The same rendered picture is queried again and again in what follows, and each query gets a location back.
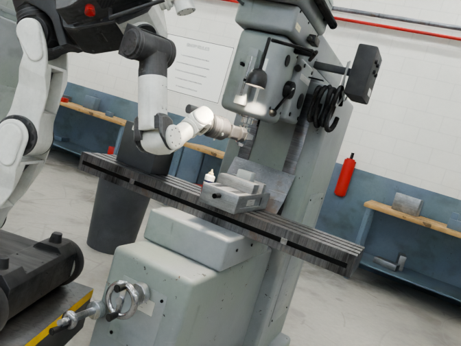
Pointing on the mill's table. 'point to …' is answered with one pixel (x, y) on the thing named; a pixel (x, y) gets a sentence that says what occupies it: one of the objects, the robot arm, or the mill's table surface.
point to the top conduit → (326, 14)
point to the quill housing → (275, 61)
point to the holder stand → (143, 163)
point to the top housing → (313, 14)
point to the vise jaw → (238, 183)
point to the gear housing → (276, 20)
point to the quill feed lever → (285, 96)
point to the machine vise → (234, 198)
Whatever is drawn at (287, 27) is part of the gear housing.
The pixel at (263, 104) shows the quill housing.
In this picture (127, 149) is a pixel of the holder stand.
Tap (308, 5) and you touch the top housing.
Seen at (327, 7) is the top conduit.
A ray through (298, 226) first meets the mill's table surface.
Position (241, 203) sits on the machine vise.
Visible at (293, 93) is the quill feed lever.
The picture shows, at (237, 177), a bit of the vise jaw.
